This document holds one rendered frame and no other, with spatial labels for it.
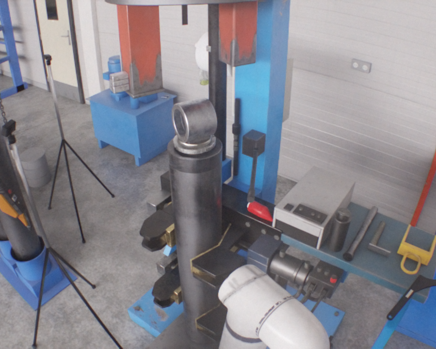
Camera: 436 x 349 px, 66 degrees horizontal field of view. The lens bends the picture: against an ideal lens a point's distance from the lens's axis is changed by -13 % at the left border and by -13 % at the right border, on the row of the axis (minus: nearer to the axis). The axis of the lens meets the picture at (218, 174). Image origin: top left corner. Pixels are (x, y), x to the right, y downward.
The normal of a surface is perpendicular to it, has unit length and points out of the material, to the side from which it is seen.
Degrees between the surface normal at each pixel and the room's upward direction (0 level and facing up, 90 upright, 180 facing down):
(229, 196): 0
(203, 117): 59
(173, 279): 0
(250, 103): 90
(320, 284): 90
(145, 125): 90
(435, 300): 90
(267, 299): 17
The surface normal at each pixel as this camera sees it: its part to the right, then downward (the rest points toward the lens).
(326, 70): -0.59, 0.46
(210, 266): 0.00, -0.83
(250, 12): 0.53, 0.48
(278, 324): -0.40, -0.45
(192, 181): -0.07, 0.56
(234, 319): -0.77, 0.21
